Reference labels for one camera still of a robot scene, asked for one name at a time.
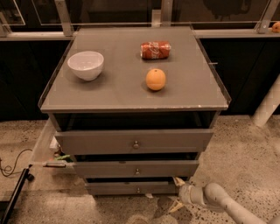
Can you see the grey drawer cabinet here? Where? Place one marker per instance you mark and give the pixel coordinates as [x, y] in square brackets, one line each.
[119, 99]

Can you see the clear plastic storage bin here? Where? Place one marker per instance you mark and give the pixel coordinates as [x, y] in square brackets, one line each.
[42, 155]

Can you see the black stand leg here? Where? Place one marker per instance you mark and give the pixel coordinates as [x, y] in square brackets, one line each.
[7, 206]

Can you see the grey bottom drawer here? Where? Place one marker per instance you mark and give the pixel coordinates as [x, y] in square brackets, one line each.
[131, 188]

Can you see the red soda can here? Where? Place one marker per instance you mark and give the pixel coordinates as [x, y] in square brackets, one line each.
[155, 50]

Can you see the white ceramic bowl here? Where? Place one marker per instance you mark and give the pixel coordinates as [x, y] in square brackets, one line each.
[86, 65]

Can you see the grey drawer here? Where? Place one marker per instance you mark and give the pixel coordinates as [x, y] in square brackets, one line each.
[136, 169]
[92, 142]
[131, 188]

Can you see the metal railing frame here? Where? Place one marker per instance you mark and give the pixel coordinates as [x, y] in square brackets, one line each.
[24, 20]

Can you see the orange fruit on ledge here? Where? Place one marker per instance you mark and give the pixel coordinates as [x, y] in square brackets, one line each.
[276, 27]

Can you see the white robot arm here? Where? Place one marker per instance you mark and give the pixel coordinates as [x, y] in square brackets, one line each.
[213, 196]

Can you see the grey middle drawer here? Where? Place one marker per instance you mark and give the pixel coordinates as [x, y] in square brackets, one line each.
[136, 169]

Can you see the grey top drawer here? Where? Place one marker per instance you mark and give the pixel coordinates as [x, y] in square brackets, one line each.
[92, 142]

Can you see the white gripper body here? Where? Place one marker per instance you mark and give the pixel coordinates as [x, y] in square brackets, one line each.
[185, 193]

